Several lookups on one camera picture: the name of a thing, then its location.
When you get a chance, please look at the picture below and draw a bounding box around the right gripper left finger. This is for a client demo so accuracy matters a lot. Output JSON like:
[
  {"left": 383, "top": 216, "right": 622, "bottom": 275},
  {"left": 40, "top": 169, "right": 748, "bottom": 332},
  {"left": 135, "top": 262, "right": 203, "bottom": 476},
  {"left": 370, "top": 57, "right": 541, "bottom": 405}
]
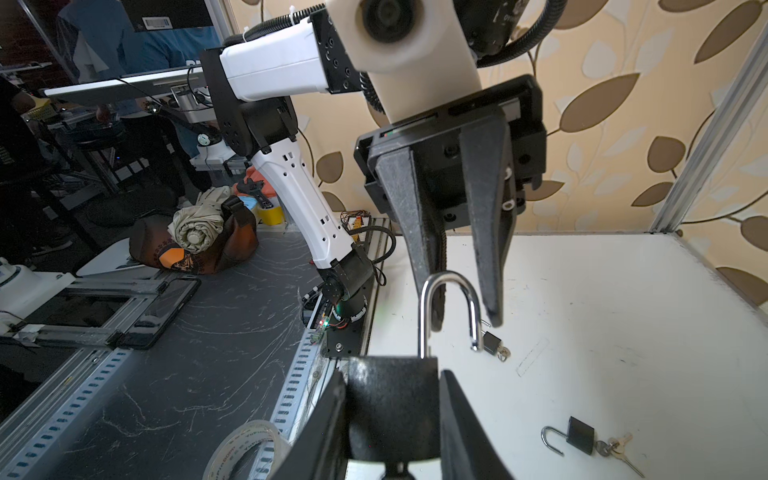
[{"left": 271, "top": 371, "right": 348, "bottom": 480}]

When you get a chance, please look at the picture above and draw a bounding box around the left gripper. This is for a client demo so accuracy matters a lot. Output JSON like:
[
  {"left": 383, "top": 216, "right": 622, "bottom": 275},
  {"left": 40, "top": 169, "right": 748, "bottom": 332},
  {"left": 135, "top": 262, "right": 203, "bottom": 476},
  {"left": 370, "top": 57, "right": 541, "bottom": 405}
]
[{"left": 354, "top": 74, "right": 547, "bottom": 327}]

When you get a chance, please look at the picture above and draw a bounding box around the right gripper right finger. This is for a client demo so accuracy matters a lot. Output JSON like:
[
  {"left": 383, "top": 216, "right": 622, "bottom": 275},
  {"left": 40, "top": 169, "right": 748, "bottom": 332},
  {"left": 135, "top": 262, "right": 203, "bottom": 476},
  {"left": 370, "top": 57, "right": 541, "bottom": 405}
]
[{"left": 439, "top": 370, "right": 513, "bottom": 480}]

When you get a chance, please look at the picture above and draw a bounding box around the black padlock with keys bottom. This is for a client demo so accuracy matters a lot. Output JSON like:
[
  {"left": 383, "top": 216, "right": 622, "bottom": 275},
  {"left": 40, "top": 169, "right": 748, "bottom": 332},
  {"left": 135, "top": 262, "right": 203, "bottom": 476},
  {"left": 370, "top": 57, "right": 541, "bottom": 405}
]
[{"left": 346, "top": 271, "right": 483, "bottom": 467}]

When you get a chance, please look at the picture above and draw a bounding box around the black padlock with keys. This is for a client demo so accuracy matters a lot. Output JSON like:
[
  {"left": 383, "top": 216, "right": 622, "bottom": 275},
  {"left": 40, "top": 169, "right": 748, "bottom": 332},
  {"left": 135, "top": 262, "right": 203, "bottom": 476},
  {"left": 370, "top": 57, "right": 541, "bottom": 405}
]
[
  {"left": 540, "top": 416, "right": 646, "bottom": 479},
  {"left": 346, "top": 271, "right": 483, "bottom": 467}
]

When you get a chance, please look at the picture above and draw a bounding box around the black padlock with keys top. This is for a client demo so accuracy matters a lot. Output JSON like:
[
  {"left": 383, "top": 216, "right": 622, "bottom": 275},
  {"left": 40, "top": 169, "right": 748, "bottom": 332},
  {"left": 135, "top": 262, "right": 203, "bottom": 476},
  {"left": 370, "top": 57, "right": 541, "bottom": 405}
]
[{"left": 540, "top": 416, "right": 646, "bottom": 479}]

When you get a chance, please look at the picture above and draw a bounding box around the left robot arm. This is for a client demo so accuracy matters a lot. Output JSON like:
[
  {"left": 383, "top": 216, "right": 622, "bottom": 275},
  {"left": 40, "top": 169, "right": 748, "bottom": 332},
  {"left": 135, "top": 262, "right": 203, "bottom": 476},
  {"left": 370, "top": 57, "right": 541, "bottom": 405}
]
[{"left": 201, "top": 1, "right": 566, "bottom": 331}]

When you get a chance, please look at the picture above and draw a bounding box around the black padlock left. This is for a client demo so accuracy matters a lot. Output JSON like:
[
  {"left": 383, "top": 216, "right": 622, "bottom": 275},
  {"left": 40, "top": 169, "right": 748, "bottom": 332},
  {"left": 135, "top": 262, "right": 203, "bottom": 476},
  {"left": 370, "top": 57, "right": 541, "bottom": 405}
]
[{"left": 481, "top": 320, "right": 510, "bottom": 362}]

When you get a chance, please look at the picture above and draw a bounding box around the black smartphone on table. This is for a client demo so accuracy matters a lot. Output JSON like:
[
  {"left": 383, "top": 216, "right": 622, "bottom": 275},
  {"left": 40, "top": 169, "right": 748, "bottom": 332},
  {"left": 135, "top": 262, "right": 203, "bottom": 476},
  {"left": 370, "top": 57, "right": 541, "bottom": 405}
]
[{"left": 116, "top": 276, "right": 202, "bottom": 350}]

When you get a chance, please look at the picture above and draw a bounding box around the brown bag with cloth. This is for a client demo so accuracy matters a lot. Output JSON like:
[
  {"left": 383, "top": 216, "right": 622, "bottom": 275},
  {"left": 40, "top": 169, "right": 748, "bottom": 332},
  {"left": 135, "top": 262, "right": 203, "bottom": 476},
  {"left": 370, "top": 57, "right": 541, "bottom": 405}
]
[{"left": 128, "top": 186, "right": 259, "bottom": 275}]

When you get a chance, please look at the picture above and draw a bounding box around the tape roll ring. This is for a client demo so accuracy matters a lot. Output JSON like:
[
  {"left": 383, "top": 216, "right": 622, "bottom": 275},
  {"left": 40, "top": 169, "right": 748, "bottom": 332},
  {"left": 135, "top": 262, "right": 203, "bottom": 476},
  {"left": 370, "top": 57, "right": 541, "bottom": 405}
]
[{"left": 202, "top": 419, "right": 292, "bottom": 480}]

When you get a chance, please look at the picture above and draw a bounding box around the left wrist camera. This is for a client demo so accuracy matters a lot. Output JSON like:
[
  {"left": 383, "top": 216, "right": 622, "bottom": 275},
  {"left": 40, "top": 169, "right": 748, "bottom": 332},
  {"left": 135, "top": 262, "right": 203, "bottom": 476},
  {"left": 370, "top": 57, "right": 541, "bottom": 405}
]
[{"left": 327, "top": 1, "right": 482, "bottom": 124}]

